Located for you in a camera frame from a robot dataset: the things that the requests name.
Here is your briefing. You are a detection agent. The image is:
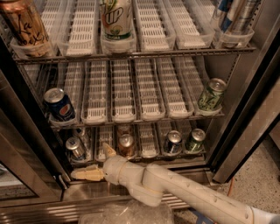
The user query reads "silver redbull can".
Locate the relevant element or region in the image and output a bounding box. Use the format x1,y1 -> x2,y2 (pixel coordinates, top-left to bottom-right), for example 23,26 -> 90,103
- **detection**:
66,136 -> 86,160
72,128 -> 90,149

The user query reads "blue pepsi can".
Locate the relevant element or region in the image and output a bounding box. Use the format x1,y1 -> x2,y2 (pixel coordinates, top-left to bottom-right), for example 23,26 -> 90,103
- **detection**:
44,87 -> 75,122

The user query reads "silver redbull can front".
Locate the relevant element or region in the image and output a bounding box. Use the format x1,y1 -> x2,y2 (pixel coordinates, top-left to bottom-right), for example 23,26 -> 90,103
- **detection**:
66,136 -> 86,160

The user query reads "orange cable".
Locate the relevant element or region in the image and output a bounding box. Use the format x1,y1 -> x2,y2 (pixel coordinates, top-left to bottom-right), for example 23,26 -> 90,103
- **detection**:
227,177 -> 235,198

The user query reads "silver redbull can rear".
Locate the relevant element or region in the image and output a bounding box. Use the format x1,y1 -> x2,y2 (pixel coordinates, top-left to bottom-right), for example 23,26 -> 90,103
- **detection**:
72,128 -> 90,149

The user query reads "green can bottom shelf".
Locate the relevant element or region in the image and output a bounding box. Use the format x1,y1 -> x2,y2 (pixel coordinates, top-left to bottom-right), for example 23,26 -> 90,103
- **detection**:
185,129 -> 206,153

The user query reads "middle wire shelf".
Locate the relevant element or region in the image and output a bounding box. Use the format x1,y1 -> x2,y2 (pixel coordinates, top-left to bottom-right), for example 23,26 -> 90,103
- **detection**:
49,111 -> 225,131

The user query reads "blue silver tall can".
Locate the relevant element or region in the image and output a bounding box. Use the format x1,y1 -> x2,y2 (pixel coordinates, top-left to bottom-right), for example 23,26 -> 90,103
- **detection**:
210,0 -> 261,35

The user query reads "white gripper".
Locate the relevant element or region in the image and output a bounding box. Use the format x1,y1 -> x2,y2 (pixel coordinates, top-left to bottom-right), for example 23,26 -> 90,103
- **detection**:
71,143 -> 128,185

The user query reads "copper can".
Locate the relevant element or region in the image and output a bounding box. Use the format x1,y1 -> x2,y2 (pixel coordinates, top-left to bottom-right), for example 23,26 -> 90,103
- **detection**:
118,134 -> 135,158
116,124 -> 132,137

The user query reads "top wire shelf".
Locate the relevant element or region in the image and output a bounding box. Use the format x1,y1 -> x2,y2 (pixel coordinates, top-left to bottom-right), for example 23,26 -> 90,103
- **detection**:
14,44 -> 256,65

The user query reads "orange la croix can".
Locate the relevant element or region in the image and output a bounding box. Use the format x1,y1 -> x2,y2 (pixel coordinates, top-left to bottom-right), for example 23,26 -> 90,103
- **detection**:
0,0 -> 52,58

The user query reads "green can shelf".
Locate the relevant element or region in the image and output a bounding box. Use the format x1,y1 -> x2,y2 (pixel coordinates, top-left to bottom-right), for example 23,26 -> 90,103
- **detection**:
198,78 -> 227,111
185,129 -> 206,153

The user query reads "bottom wire shelf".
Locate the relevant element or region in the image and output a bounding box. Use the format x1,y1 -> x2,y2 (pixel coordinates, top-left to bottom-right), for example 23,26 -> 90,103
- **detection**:
67,152 -> 206,168

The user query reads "wire shelf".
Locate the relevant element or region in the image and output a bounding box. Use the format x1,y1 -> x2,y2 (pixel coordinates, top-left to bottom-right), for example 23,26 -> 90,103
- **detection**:
14,44 -> 256,65
49,111 -> 225,131
67,152 -> 206,168

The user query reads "clear plastic bag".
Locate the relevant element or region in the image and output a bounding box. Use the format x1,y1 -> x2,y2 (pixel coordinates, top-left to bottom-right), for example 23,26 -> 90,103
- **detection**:
78,199 -> 174,224

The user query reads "green 7up can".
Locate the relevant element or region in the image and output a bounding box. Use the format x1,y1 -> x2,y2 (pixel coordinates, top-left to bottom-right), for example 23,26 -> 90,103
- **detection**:
100,0 -> 132,40

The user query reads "copper can rear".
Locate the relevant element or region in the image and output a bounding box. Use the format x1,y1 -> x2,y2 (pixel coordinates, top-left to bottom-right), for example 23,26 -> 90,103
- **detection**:
116,124 -> 132,137

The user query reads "fridge door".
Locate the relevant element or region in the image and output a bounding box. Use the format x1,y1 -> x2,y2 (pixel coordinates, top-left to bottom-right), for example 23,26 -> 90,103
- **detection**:
207,21 -> 280,183

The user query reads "copper can front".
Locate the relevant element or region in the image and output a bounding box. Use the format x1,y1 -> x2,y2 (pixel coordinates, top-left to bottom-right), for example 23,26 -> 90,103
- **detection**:
118,134 -> 135,158

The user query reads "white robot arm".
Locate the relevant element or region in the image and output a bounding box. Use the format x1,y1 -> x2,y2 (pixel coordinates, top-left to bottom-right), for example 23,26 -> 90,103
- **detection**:
71,143 -> 280,224

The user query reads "green can middle shelf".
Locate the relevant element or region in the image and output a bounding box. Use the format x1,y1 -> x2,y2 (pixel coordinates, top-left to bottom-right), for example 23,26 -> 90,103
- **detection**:
198,78 -> 227,111

